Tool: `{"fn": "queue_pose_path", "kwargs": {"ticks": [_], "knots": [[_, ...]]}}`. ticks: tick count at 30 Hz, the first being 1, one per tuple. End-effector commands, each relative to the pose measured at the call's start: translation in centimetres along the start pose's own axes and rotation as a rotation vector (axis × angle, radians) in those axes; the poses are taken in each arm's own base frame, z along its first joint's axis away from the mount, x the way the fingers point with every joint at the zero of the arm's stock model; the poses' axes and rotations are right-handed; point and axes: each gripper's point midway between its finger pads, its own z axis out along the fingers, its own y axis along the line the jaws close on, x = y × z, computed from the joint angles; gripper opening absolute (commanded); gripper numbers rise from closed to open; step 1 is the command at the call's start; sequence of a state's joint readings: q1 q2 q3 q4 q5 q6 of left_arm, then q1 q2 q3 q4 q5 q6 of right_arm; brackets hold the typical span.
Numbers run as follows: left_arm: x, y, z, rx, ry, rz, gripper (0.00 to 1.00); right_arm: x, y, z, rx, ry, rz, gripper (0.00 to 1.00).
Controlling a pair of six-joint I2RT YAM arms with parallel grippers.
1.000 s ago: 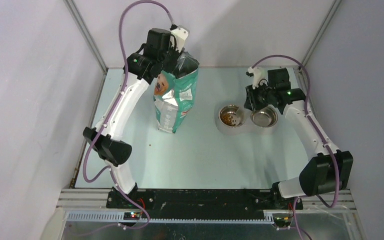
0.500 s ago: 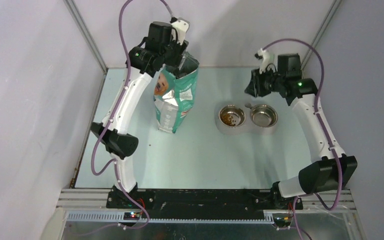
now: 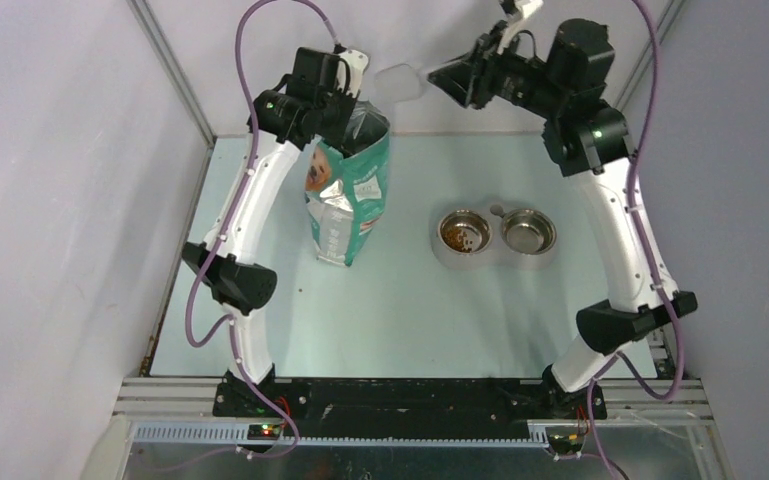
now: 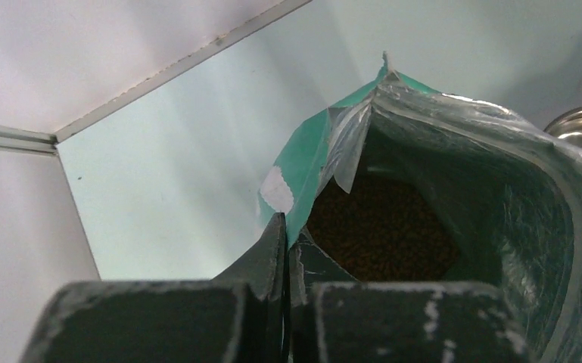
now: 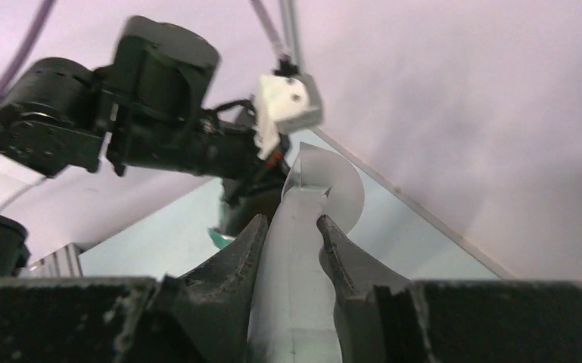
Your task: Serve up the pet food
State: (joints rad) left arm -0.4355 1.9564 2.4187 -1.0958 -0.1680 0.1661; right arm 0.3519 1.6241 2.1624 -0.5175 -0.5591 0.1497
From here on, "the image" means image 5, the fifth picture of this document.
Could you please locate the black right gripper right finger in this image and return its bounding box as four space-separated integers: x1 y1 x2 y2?
316 216 582 362

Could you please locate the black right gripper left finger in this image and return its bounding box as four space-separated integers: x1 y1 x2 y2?
0 215 268 362

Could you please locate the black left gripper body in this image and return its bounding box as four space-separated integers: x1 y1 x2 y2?
222 135 291 206

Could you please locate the green pet food bag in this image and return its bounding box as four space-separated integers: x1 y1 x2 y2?
207 188 284 250

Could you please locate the clear plastic scoop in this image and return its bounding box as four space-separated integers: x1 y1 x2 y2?
246 142 365 362

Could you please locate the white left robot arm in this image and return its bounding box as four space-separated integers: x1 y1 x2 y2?
0 16 290 277

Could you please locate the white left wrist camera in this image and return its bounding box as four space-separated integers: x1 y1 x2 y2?
253 73 324 160

